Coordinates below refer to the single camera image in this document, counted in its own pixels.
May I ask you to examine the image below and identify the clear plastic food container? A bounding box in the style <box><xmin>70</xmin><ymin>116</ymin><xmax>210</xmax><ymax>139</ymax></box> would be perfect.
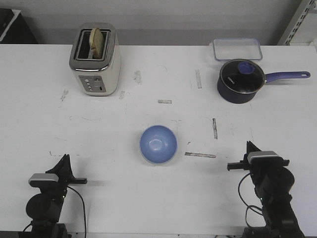
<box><xmin>209</xmin><ymin>38</ymin><xmax>263</xmax><ymax>61</ymax></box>

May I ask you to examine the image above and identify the blue bowl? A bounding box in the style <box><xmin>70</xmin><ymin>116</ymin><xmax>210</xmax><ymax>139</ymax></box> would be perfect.
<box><xmin>139</xmin><ymin>125</ymin><xmax>178</xmax><ymax>163</ymax></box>

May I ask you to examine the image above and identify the green bowl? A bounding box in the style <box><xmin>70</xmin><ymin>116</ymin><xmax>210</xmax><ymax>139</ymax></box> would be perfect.
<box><xmin>147</xmin><ymin>160</ymin><xmax>172</xmax><ymax>166</ymax></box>

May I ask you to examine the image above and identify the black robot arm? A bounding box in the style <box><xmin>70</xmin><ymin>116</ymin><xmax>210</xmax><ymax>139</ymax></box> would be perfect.
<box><xmin>19</xmin><ymin>154</ymin><xmax>87</xmax><ymax>238</ymax></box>
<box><xmin>227</xmin><ymin>141</ymin><xmax>305</xmax><ymax>238</ymax></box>

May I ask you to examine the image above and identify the glass pot lid blue knob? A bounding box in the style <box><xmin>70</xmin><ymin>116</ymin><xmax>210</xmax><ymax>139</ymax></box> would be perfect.
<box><xmin>220</xmin><ymin>59</ymin><xmax>265</xmax><ymax>94</ymax></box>

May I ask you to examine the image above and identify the cream and silver toaster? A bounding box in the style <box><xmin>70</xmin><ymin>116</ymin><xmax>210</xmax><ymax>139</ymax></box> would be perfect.
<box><xmin>69</xmin><ymin>22</ymin><xmax>121</xmax><ymax>96</ymax></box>

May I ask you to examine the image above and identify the slice of toast bread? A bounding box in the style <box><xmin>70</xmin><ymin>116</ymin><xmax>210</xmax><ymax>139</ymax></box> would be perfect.
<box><xmin>89</xmin><ymin>28</ymin><xmax>104</xmax><ymax>59</ymax></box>

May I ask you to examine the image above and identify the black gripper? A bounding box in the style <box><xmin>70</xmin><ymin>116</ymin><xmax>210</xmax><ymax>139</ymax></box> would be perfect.
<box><xmin>227</xmin><ymin>141</ymin><xmax>289</xmax><ymax>183</ymax></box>
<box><xmin>45</xmin><ymin>154</ymin><xmax>87</xmax><ymax>198</ymax></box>

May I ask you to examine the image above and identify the dark blue saucepan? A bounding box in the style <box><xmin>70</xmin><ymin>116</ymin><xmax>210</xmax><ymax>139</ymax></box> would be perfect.
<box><xmin>217</xmin><ymin>71</ymin><xmax>311</xmax><ymax>104</ymax></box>

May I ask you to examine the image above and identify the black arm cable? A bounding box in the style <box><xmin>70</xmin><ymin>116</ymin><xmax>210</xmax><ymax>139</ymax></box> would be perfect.
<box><xmin>66</xmin><ymin>185</ymin><xmax>87</xmax><ymax>236</ymax></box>
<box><xmin>237</xmin><ymin>172</ymin><xmax>267</xmax><ymax>228</ymax></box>

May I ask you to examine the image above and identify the white metal shelf upright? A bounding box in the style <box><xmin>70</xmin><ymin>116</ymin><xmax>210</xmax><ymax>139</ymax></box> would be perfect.
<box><xmin>277</xmin><ymin>0</ymin><xmax>317</xmax><ymax>48</ymax></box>

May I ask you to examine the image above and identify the black box in background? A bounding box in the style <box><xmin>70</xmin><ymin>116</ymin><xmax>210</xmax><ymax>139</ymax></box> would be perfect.
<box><xmin>0</xmin><ymin>8</ymin><xmax>38</xmax><ymax>44</ymax></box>

